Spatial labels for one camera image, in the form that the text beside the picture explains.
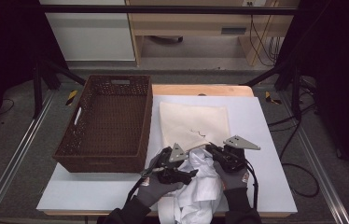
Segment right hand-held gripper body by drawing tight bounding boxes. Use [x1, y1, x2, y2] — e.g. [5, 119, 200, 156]
[214, 134, 261, 174]

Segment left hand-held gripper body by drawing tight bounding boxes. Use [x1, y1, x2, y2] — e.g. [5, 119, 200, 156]
[154, 142, 189, 185]

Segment white shirt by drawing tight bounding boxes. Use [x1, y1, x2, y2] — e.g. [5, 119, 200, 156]
[157, 147, 227, 224]

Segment cream mesh laundry bag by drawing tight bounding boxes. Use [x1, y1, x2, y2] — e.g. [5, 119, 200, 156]
[159, 101, 231, 153]

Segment brown woven basket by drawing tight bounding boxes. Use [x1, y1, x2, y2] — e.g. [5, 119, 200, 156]
[52, 74, 154, 174]

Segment person's right hand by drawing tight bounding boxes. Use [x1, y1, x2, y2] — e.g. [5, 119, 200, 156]
[213, 161, 252, 191]

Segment person's left hand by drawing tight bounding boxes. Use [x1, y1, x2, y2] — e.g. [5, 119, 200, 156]
[136, 148, 185, 208]

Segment white table board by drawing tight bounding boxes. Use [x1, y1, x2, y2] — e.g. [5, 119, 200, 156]
[35, 94, 298, 215]

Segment wooden table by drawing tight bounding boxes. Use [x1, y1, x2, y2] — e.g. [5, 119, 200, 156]
[43, 83, 292, 217]

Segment black metal stand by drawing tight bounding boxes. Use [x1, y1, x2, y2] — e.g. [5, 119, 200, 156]
[243, 60, 303, 121]
[32, 60, 87, 119]

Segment black curtain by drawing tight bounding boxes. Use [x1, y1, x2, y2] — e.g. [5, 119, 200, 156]
[0, 0, 68, 143]
[278, 0, 349, 189]

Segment light wooden desk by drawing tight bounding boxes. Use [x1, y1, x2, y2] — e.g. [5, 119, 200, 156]
[125, 0, 300, 67]

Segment white cabinet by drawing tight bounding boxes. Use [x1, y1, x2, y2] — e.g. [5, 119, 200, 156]
[38, 0, 136, 63]

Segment black horizontal bar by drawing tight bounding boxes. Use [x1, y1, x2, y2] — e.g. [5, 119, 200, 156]
[40, 4, 298, 16]

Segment straight black floor cable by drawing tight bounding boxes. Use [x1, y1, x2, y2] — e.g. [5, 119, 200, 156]
[267, 105, 317, 133]

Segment right hand-held gripper cable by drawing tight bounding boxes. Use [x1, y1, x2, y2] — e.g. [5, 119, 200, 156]
[243, 158, 259, 212]

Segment yellow-handled tool right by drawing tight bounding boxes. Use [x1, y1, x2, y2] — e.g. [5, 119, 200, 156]
[264, 91, 283, 106]

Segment yellow-handled tool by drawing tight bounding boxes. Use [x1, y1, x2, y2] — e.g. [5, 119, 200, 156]
[65, 90, 79, 106]
[264, 91, 283, 106]

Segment looped black floor cable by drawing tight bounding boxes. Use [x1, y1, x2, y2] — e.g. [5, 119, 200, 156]
[279, 122, 321, 199]

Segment aluminium floor rail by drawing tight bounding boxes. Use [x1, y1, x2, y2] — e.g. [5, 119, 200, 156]
[279, 92, 349, 224]
[0, 90, 57, 224]

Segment hanging black desk cables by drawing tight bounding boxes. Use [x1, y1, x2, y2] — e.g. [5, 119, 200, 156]
[249, 14, 282, 67]

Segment yellow-handled tool left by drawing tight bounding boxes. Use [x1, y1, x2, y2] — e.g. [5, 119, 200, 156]
[65, 90, 79, 106]

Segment white wall socket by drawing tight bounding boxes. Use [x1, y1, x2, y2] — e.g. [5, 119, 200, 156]
[242, 0, 266, 7]

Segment thin black floor cable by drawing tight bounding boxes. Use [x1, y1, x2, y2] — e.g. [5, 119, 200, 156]
[0, 98, 15, 117]

